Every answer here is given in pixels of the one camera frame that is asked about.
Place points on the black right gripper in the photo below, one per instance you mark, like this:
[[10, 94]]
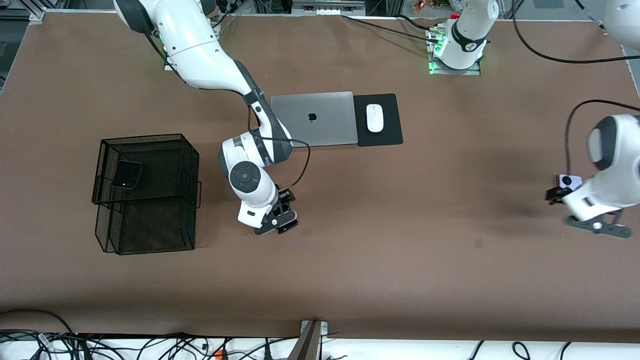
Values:
[[284, 202]]

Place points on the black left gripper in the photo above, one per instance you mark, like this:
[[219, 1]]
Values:
[[552, 194]]

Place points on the lilac white flip phone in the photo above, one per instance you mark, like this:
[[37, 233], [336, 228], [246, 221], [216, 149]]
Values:
[[570, 181]]

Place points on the tall black smartphone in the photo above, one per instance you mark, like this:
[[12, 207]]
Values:
[[289, 229]]

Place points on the small black flip phone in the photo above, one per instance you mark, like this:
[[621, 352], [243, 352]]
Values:
[[127, 175]]

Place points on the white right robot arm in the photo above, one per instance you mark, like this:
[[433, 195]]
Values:
[[200, 45]]

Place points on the grey closed laptop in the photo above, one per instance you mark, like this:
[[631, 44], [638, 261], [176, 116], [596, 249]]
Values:
[[330, 120]]

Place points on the white computer mouse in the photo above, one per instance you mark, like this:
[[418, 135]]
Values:
[[374, 119]]

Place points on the black mouse pad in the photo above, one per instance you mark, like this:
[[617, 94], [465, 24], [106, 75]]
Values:
[[392, 135]]

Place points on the grey power strip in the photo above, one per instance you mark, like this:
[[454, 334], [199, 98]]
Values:
[[327, 11]]

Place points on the aluminium bracket post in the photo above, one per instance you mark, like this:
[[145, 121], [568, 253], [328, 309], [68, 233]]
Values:
[[310, 345]]

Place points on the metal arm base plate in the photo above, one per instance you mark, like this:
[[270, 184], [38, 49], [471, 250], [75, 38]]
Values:
[[452, 72]]

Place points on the aluminium frame profile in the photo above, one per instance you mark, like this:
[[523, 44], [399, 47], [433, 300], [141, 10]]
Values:
[[37, 15]]

